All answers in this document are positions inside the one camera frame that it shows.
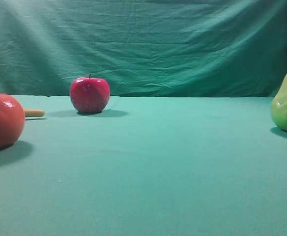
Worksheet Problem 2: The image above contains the green table cloth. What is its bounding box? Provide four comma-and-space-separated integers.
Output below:
0, 95, 287, 236

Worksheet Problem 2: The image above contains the red plastic apple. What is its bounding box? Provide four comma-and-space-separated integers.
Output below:
69, 74, 110, 114

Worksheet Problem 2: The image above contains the green backdrop cloth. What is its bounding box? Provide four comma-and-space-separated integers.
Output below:
0, 0, 287, 97

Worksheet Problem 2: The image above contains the yellow banana tip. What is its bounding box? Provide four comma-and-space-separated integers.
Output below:
24, 109, 45, 117

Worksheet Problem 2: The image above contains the red-orange round fruit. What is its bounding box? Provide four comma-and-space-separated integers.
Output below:
0, 93, 25, 148

